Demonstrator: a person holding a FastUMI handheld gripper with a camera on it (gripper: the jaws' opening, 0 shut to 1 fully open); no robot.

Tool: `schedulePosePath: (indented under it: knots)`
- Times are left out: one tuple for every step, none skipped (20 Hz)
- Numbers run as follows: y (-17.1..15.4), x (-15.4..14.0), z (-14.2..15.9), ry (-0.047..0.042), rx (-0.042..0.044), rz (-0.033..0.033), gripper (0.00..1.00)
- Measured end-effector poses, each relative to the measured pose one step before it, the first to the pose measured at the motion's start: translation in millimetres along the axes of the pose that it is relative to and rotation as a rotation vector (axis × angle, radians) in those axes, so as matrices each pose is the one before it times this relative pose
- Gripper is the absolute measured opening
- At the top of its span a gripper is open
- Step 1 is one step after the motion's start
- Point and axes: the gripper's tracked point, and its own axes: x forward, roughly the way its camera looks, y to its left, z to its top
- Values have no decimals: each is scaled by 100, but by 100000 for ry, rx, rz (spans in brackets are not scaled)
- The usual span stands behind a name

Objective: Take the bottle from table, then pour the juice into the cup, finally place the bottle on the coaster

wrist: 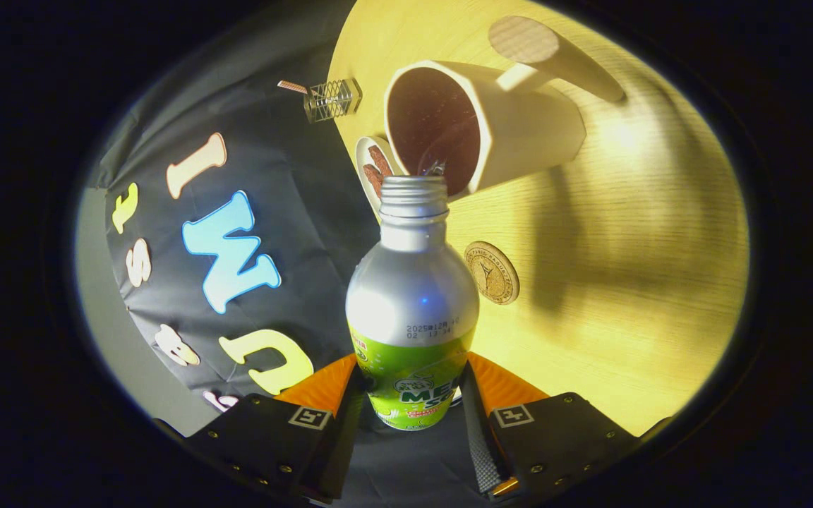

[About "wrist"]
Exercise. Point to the wooden table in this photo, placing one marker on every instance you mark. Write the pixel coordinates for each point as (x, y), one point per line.
(625, 282)

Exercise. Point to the silver green juice bottle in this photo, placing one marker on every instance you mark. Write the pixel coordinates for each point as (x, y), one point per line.
(412, 296)

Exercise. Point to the red meat piece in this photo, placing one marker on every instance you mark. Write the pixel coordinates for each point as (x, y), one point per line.
(373, 180)
(381, 161)

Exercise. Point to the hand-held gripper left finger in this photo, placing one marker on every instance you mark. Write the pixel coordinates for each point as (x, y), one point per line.
(265, 437)

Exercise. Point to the black backdrop cloth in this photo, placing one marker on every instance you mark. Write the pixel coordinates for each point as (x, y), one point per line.
(293, 176)

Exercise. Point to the round cork coaster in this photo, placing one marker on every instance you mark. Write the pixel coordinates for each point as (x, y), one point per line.
(492, 274)

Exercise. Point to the pink straw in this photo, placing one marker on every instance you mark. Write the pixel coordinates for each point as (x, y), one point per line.
(292, 87)

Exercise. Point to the white round plate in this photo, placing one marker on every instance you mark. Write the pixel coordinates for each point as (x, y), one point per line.
(360, 159)

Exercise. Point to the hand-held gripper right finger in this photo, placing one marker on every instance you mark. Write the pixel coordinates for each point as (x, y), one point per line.
(555, 437)

